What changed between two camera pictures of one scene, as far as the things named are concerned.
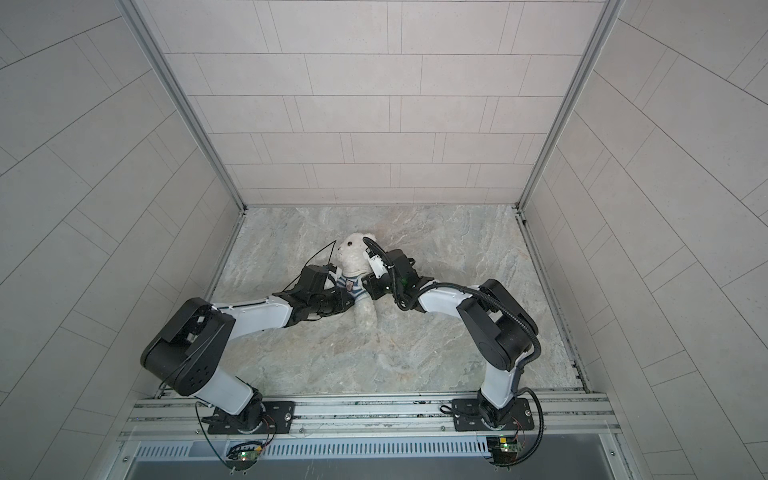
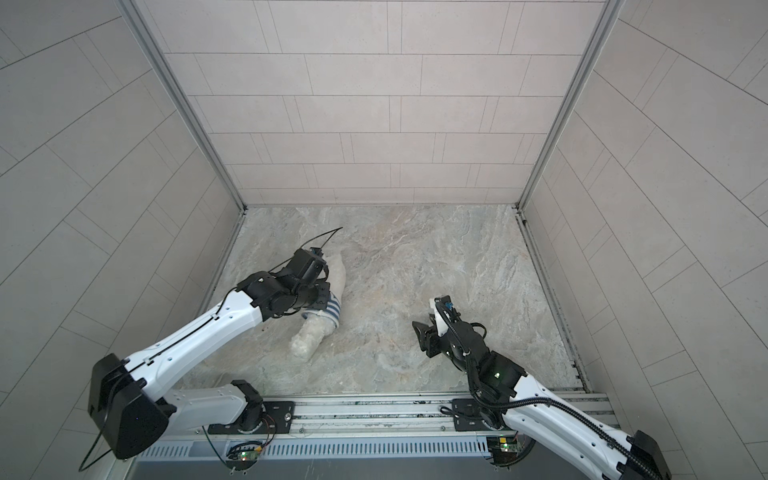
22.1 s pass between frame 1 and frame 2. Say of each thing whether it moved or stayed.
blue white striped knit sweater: moved
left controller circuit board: stayed
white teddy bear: moved
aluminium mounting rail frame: stayed
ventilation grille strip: stayed
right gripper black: moved
